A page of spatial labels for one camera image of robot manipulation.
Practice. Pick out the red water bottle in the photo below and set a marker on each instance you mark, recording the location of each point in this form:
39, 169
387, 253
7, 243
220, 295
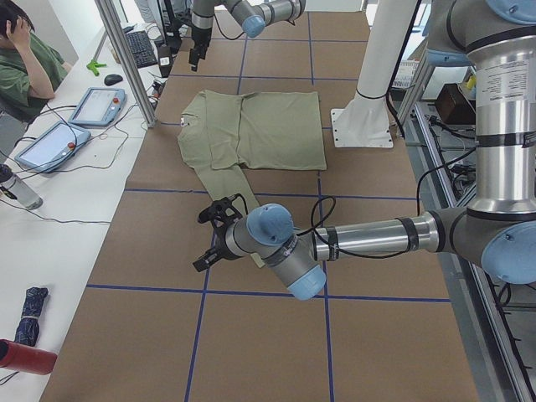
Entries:
27, 359

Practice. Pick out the far blue teach pendant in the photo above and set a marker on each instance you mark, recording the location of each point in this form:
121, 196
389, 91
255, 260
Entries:
99, 107

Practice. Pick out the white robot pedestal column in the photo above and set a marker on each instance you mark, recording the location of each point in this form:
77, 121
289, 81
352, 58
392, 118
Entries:
364, 122

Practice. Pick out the black keyboard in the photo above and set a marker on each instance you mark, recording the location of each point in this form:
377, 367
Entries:
141, 49

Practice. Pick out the clear grey water bottle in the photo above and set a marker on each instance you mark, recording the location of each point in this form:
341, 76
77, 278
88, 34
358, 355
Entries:
16, 189

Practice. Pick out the blue teach pendant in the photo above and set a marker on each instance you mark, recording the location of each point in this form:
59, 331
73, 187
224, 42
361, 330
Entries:
99, 107
54, 147

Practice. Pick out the aluminium frame post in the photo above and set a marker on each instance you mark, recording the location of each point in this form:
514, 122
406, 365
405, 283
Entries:
112, 24

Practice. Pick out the folded dark blue umbrella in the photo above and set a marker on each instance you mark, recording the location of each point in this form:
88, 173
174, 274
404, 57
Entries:
27, 332

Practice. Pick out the green plastic clamp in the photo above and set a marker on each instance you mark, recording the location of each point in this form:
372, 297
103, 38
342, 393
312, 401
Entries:
94, 66

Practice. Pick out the black computer mouse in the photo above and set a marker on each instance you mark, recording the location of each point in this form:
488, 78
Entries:
112, 79

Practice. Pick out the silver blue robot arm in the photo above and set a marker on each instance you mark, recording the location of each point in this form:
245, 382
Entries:
496, 230
252, 20

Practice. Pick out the near blue teach pendant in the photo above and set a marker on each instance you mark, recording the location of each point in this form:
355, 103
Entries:
54, 147

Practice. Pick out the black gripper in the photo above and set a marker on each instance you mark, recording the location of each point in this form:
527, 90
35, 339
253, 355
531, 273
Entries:
197, 43
219, 248

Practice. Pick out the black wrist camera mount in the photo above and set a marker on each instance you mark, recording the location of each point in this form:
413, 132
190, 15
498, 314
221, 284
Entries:
222, 212

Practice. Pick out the olive green long-sleeve shirt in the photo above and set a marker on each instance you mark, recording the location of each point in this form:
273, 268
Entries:
260, 130

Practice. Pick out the person in green shirt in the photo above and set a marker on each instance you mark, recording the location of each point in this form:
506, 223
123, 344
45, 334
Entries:
31, 70

